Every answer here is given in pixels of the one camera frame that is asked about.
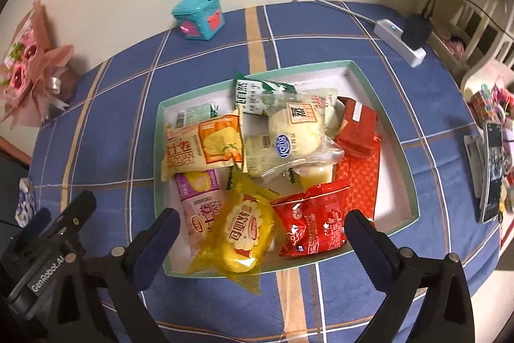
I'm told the pink swiss roll packet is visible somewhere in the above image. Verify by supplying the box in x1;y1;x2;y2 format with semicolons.
174;170;225;257

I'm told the yellow cake snack bag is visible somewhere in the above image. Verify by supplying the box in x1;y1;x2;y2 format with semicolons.
186;167;280;295

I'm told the orange swiss roll packet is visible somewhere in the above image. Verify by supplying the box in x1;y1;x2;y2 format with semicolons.
160;107;246;182

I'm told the light green wafer packet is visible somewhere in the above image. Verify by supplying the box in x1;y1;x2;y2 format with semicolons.
174;103;219;128

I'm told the red snack packet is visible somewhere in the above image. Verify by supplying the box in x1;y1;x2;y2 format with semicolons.
272;180;349;258

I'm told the red orange patterned packet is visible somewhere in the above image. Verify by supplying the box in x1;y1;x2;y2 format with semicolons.
334;135;382;220

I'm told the small pudding cup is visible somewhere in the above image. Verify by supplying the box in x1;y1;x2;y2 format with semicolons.
295;165;334;191

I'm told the green snack packet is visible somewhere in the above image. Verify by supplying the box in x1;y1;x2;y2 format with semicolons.
235;74;296;116

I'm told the round bun clear wrapper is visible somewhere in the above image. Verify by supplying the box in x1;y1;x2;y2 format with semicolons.
265;91;344;168

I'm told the dark red box snack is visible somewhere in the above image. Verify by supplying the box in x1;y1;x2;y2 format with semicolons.
334;97;377;158

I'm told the cream persimmon snack packet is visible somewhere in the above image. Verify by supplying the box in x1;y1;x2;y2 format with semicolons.
312;88;341;139

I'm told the blue white crumpled wrapper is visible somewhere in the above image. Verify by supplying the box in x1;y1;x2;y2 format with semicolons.
15;177;38;228

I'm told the smartphone on stand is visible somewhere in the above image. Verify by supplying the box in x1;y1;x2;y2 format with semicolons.
480;121;503;224

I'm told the teal-rimmed white tray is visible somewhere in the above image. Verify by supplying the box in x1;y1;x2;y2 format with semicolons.
153;59;421;280

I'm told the pink paper flower bouquet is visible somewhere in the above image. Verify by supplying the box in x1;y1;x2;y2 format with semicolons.
1;0;77;127

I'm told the blue plaid tablecloth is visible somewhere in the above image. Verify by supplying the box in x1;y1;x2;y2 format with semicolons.
30;3;500;342

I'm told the colourful toy pile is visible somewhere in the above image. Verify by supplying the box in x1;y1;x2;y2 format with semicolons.
468;85;513;222

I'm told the teal toy house box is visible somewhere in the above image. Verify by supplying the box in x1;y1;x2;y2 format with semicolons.
172;0;225;41

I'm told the white power strip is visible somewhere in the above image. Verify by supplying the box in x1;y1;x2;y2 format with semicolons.
374;18;426;68

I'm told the black power adapter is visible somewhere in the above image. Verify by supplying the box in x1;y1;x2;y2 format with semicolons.
401;14;433;50

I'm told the white shelf unit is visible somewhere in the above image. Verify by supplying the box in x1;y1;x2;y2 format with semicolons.
420;0;513;99

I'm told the white power cable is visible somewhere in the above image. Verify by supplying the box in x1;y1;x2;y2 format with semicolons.
290;0;381;26

